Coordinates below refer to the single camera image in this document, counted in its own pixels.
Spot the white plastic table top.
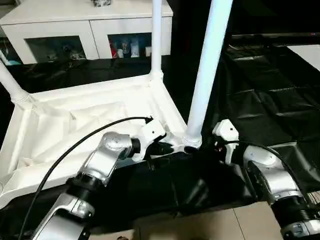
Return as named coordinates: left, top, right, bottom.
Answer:
left=0, top=72, right=202, bottom=208

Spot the black plastic mat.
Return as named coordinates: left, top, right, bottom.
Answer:
left=0, top=47, right=320, bottom=236

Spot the tall clear bottle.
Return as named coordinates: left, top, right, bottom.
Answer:
left=130, top=37, right=139, bottom=58

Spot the white flat board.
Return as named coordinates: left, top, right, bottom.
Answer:
left=287, top=45, right=320, bottom=71

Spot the small dark grey bundle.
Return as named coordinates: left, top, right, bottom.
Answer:
left=92, top=0, right=113, bottom=8

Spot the white cabinet with glass doors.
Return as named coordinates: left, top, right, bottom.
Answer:
left=0, top=0, right=174, bottom=65

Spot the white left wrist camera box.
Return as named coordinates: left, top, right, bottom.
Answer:
left=134, top=119, right=167, bottom=161

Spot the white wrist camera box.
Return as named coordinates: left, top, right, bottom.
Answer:
left=212, top=118, right=240, bottom=165
left=134, top=119, right=167, bottom=161

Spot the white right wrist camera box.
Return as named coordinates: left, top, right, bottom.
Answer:
left=212, top=118, right=240, bottom=165

